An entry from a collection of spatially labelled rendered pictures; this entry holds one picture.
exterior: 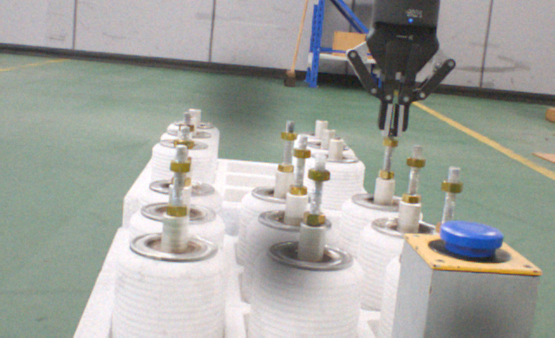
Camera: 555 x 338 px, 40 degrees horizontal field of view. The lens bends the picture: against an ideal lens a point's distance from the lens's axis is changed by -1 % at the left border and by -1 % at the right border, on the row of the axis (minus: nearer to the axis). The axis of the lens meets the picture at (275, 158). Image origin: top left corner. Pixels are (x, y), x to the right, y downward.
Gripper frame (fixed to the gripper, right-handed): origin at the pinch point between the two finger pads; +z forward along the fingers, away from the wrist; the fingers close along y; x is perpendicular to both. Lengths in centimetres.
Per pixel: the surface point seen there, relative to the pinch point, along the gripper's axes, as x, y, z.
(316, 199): -24.8, -10.2, 4.9
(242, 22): 594, -33, -12
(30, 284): 30, -50, 35
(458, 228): -41.5, -2.6, 2.3
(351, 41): 545, 58, -4
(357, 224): -3.4, -3.2, 12.1
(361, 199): -0.2, -2.7, 9.8
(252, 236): -14.8, -15.2, 11.3
